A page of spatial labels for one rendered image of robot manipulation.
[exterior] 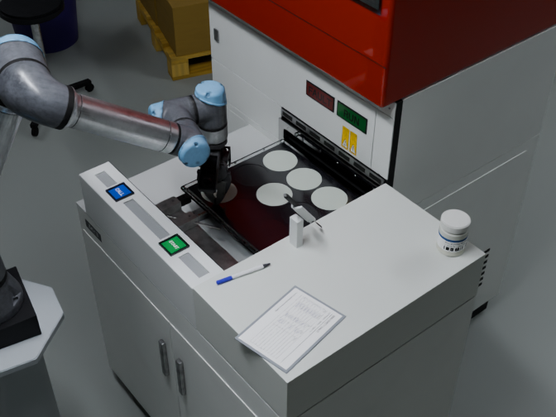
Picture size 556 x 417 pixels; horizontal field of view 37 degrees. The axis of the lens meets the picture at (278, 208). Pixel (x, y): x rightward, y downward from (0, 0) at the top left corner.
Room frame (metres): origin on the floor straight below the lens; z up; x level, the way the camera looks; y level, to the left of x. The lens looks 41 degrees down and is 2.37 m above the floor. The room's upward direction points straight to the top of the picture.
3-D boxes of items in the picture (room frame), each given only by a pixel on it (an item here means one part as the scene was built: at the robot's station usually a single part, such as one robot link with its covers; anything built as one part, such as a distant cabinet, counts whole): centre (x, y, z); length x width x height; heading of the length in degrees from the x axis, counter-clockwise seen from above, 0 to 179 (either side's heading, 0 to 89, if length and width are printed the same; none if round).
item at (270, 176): (1.77, 0.01, 0.90); 0.34 x 0.34 x 0.01; 39
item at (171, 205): (1.71, 0.30, 0.89); 0.08 x 0.03 x 0.03; 129
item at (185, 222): (1.65, 0.25, 0.89); 0.08 x 0.03 x 0.03; 129
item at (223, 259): (1.59, 0.21, 0.87); 0.36 x 0.08 x 0.03; 39
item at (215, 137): (1.74, 0.17, 1.13); 0.08 x 0.08 x 0.05
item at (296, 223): (1.51, -0.06, 1.03); 0.06 x 0.04 x 0.13; 129
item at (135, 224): (1.59, 0.33, 0.89); 0.55 x 0.09 x 0.14; 39
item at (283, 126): (1.91, -0.14, 0.89); 0.44 x 0.02 x 0.10; 39
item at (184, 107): (1.68, 0.25, 1.21); 0.11 x 0.11 x 0.08; 23
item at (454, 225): (1.49, -0.42, 1.01); 0.07 x 0.07 x 0.10
